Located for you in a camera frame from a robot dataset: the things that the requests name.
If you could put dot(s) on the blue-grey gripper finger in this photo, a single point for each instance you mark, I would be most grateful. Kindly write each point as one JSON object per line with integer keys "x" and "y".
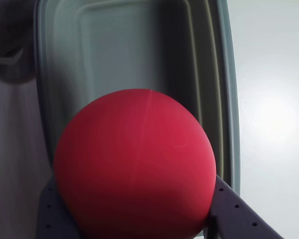
{"x": 48, "y": 214}
{"x": 236, "y": 219}

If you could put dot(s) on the red ball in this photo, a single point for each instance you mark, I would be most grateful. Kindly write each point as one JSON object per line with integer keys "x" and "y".
{"x": 134, "y": 164}

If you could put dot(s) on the grey plastic container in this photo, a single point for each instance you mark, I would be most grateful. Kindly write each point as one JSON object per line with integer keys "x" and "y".
{"x": 129, "y": 49}

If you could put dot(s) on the dark furniture beside table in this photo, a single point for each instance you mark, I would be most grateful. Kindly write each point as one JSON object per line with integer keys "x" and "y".
{"x": 10, "y": 37}

